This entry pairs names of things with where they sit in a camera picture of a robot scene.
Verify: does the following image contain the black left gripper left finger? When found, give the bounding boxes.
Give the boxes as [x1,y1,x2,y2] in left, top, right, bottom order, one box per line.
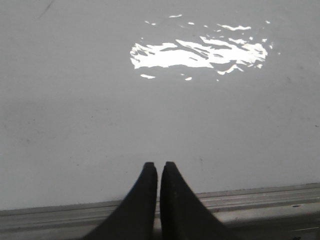
[83,162,158,240]

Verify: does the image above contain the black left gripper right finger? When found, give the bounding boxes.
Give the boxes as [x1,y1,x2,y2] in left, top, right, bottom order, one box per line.
[160,161,240,240]

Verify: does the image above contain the white whiteboard with aluminium frame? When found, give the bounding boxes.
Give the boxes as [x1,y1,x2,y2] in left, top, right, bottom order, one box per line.
[0,0,320,240]

